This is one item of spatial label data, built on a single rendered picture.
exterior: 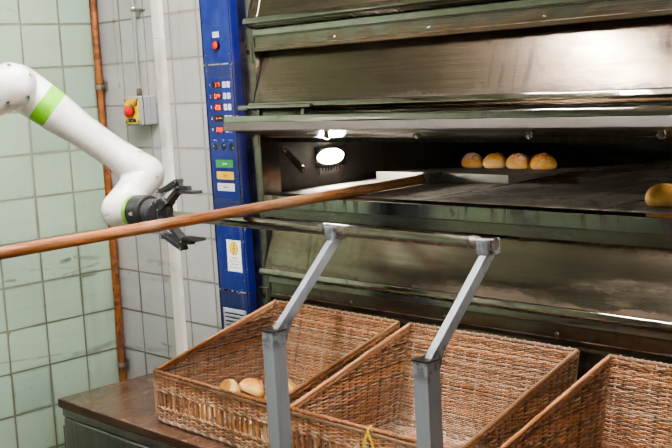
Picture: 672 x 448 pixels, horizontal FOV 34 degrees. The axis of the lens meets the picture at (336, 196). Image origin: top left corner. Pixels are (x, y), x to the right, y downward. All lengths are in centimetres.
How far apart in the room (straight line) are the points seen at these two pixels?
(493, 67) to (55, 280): 197
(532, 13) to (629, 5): 27
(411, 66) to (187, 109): 102
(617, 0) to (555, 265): 66
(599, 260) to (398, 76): 76
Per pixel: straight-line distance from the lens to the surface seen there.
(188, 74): 373
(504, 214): 282
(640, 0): 258
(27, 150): 403
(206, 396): 303
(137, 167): 315
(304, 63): 331
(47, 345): 413
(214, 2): 356
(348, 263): 322
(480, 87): 281
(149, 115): 388
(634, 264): 265
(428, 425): 229
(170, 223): 281
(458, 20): 288
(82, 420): 353
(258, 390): 330
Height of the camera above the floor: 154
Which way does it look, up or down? 6 degrees down
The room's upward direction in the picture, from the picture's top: 3 degrees counter-clockwise
